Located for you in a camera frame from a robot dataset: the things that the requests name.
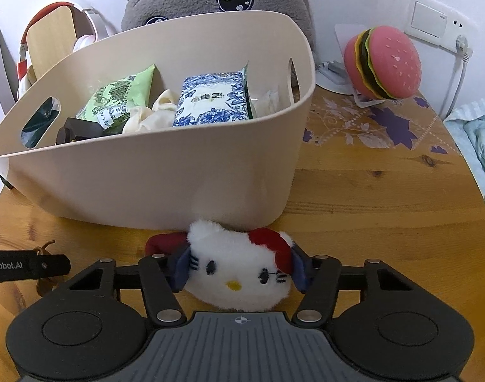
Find white red headphones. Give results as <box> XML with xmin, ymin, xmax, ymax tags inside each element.
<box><xmin>16</xmin><ymin>2</ymin><xmax>121</xmax><ymax>101</ymax></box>

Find pink hamburger toy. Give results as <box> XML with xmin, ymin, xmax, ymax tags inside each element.
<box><xmin>343</xmin><ymin>25</ymin><xmax>422</xmax><ymax>100</ymax></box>

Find white wall switch socket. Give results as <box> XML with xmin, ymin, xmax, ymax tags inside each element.
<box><xmin>403</xmin><ymin>0</ymin><xmax>476</xmax><ymax>51</ymax></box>

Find wooden desktop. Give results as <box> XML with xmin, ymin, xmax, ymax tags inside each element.
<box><xmin>0</xmin><ymin>87</ymin><xmax>485</xmax><ymax>382</ymax></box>

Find dark brown box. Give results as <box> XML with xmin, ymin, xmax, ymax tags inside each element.
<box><xmin>55</xmin><ymin>117</ymin><xmax>108</xmax><ymax>146</ymax></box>

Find white cable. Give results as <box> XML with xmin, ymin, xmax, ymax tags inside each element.
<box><xmin>439</xmin><ymin>57</ymin><xmax>468</xmax><ymax>119</ymax></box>

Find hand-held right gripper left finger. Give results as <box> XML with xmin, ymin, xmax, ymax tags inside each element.
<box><xmin>57</xmin><ymin>244</ymin><xmax>192</xmax><ymax>325</ymax></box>

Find white crumpled plastic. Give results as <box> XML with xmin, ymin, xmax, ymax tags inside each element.
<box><xmin>252</xmin><ymin>85</ymin><xmax>295</xmax><ymax>118</ymax></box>

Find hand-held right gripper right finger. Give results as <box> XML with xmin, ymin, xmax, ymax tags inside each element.
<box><xmin>291</xmin><ymin>244</ymin><xmax>420</xmax><ymax>325</ymax></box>

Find green printed packet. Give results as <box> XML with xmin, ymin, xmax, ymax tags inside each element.
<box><xmin>75</xmin><ymin>64</ymin><xmax>156</xmax><ymax>132</ymax></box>

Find white desk stand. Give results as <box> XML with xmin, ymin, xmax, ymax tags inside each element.
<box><xmin>315</xmin><ymin>23</ymin><xmax>403</xmax><ymax>109</ymax></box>

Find blue floral tissue packet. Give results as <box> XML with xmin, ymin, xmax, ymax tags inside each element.
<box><xmin>172</xmin><ymin>70</ymin><xmax>257</xmax><ymax>128</ymax></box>

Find beige plastic basket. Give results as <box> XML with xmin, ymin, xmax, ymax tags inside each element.
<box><xmin>0</xmin><ymin>10</ymin><xmax>317</xmax><ymax>230</ymax></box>

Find light blue cloth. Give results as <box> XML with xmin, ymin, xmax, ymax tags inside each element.
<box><xmin>443</xmin><ymin>93</ymin><xmax>485</xmax><ymax>204</ymax></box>

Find cream white cloth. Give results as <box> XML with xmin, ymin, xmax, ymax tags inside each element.
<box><xmin>121</xmin><ymin>89</ymin><xmax>180</xmax><ymax>134</ymax></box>

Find white plug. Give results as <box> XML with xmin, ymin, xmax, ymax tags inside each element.
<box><xmin>452</xmin><ymin>33</ymin><xmax>475</xmax><ymax>65</ymax></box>

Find light wooden board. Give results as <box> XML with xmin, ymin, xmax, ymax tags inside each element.
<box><xmin>25</xmin><ymin>8</ymin><xmax>78</xmax><ymax>82</ymax></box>

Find grey flat panel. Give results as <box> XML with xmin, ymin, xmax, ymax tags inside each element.
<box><xmin>0</xmin><ymin>19</ymin><xmax>21</xmax><ymax>109</ymax></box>

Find small brown hair clip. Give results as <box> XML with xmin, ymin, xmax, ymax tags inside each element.
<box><xmin>33</xmin><ymin>239</ymin><xmax>59</xmax><ymax>296</ymax></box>

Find white cat plush red bow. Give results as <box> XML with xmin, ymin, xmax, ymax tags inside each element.
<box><xmin>144</xmin><ymin>218</ymin><xmax>295</xmax><ymax>313</ymax></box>

